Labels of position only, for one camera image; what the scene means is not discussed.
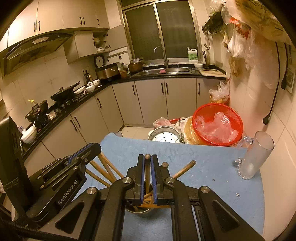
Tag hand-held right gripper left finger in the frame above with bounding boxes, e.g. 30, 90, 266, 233
29, 153, 145, 241

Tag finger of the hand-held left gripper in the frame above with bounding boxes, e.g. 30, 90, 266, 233
30, 144, 102, 189
68, 143, 94, 161

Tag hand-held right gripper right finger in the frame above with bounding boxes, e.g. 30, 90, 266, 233
151, 154, 266, 241

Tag metal utensil cup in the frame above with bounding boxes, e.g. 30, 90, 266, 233
125, 183, 172, 217

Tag large white bowl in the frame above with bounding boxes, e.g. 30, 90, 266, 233
21, 120, 38, 144

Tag metal steamer pot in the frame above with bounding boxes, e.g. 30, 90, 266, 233
148, 126, 183, 143

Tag blue table cloth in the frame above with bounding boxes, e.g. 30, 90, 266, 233
72, 133, 265, 241

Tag cooking oil bottle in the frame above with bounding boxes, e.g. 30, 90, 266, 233
28, 99, 40, 114

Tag black wok with lid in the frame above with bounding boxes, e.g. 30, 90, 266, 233
50, 81, 80, 101

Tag pink plastic bag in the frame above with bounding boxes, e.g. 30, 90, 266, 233
153, 117, 176, 128

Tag black countertop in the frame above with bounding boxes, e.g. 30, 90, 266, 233
21, 67, 227, 161

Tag lower kitchen cabinets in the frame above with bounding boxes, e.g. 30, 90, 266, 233
23, 77, 228, 177

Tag kitchen cabinets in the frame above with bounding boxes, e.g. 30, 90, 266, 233
23, 77, 228, 177
0, 0, 110, 54

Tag clear plastic bag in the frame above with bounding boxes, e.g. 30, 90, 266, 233
194, 112, 239, 144

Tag red plastic basket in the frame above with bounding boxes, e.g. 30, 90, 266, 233
192, 103, 244, 146

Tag round kitchen scale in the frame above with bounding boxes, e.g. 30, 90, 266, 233
94, 54, 106, 68

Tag brown cooking pot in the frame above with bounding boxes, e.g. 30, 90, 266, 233
128, 58, 144, 75

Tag clear glass mug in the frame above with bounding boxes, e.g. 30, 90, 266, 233
233, 131, 275, 180

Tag white plastic bag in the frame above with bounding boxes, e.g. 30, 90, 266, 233
209, 81, 231, 105

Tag black range hood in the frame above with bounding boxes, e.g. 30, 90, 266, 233
1, 33, 75, 75

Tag steel sink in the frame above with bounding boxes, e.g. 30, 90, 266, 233
134, 66, 193, 76

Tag metal faucet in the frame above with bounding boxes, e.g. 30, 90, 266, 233
154, 46, 170, 69

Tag pale cutting board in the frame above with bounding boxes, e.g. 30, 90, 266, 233
199, 69, 227, 77

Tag dark chopstick holder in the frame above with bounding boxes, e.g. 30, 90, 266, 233
202, 51, 211, 69

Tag white detergent jug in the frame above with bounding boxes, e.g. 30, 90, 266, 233
187, 47, 199, 63

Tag upper kitchen cabinets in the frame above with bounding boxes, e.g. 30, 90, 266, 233
0, 0, 110, 54

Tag kitchen window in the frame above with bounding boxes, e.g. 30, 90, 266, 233
120, 0, 202, 64

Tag hanging white plastic bags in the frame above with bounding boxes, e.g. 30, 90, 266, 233
221, 23, 274, 77

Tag large printed plastic bag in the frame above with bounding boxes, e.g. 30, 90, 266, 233
231, 0, 293, 46

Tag black corrugated cable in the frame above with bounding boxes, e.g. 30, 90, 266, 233
0, 217, 47, 235

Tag open wall shelf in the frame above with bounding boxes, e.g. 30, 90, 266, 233
63, 30, 110, 65

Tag black gooseneck cable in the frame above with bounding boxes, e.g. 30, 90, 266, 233
263, 41, 282, 125

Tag black power cable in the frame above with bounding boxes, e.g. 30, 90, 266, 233
281, 43, 290, 90

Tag black wall rack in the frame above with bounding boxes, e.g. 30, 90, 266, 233
202, 11, 224, 34

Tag wall socket box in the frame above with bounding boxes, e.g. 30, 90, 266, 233
285, 69, 296, 93

